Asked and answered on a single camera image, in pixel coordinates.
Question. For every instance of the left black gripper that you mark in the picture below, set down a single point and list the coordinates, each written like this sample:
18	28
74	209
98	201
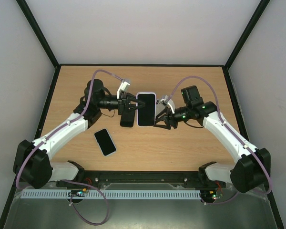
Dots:
123	105

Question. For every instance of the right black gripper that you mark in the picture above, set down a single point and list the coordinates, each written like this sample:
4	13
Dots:
169	118

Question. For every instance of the lilac phone case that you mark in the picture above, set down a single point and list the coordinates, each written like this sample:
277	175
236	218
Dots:
146	115

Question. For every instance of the phone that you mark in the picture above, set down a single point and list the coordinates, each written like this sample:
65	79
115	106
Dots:
105	142

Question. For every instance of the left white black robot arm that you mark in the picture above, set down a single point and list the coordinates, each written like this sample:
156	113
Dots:
33	159

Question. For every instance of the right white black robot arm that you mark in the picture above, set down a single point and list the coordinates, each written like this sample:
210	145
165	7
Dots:
252	165

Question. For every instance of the black phone case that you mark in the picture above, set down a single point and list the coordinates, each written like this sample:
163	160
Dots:
127	119

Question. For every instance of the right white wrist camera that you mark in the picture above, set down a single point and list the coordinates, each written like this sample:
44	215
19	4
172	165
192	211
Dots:
164	104

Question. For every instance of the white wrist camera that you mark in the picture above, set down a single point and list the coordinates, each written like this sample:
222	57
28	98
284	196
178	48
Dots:
123	87
164	104

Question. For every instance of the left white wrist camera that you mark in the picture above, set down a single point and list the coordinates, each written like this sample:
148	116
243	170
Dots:
123	87

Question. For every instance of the black mounting rail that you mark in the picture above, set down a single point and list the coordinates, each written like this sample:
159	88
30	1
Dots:
187	179

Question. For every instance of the light blue slotted cable duct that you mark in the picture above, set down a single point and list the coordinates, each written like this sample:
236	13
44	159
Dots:
111	194

